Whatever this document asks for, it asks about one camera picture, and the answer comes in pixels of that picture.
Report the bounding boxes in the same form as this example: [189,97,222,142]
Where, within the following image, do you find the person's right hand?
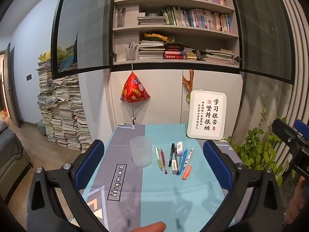
[284,176,309,224]

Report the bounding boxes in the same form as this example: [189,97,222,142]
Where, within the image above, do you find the stack of red books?
[164,45,188,60]

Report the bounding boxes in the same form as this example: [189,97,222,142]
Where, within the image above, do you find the grey and teal desk mat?
[70,124,244,232]

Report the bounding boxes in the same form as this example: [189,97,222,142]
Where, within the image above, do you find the gold medal with striped ribbon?
[182,70,195,102]

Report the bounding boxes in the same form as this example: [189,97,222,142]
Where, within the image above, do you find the clear pen holder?
[124,43,138,61]

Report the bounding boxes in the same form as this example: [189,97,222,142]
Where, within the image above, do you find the yellow plush toy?
[37,51,53,62]

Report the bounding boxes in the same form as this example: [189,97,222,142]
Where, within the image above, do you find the tall stack of papers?
[36,59,93,153]

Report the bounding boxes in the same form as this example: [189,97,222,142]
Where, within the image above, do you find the yellow artificial flowers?
[144,33,169,43]

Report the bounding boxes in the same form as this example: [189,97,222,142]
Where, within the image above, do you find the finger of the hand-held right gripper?
[293,119,309,138]
[273,118,302,151]

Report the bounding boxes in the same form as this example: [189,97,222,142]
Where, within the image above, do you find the row of pastel upright books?
[162,7,232,34]

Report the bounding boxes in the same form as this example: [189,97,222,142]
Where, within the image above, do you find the red pen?
[160,149,168,174]

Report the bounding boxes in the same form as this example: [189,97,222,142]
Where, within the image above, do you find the dark glass cabinet door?
[227,0,296,85]
[51,0,119,80]

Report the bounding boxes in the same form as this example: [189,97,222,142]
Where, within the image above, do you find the white patterned pen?
[182,148,194,170]

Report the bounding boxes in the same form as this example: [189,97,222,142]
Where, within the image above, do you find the stack of white magazines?
[138,40,166,61]

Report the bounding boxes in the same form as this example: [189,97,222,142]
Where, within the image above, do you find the blue pen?
[177,149,188,176]

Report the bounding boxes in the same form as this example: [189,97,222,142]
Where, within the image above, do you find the green potted plant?
[227,94,296,187]

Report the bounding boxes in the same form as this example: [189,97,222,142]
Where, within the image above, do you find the grey sofa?
[0,121,33,201]

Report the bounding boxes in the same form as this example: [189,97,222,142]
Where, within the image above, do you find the grey wall bookshelf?
[111,0,243,73]

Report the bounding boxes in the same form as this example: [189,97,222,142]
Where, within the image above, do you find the flat stack of grey books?
[138,16,167,26]

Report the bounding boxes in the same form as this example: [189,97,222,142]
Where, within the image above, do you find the translucent plastic cup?
[129,136,152,167]

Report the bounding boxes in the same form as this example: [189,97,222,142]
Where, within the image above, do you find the grey room door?
[2,43,23,129]

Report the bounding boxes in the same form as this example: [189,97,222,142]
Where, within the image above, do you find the framed calligraphy sign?
[186,89,229,141]

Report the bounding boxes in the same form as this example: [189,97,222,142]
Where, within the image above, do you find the red pyramid hanging ornament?
[120,63,151,126]

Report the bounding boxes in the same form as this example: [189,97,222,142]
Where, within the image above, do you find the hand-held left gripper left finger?
[26,139,110,232]

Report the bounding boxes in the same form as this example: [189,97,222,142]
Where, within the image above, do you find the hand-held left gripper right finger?
[203,139,284,232]

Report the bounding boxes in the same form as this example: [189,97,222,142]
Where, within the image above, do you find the stack of worn notebooks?
[200,49,235,65]

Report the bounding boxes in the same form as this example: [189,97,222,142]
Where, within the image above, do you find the black pen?
[168,143,175,168]

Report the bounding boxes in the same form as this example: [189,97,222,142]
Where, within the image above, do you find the grey marker pen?
[172,145,180,176]

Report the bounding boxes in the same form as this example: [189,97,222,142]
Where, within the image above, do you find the tall clear glass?
[116,7,126,28]

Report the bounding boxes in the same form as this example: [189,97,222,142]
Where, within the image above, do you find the green pen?
[154,147,164,171]

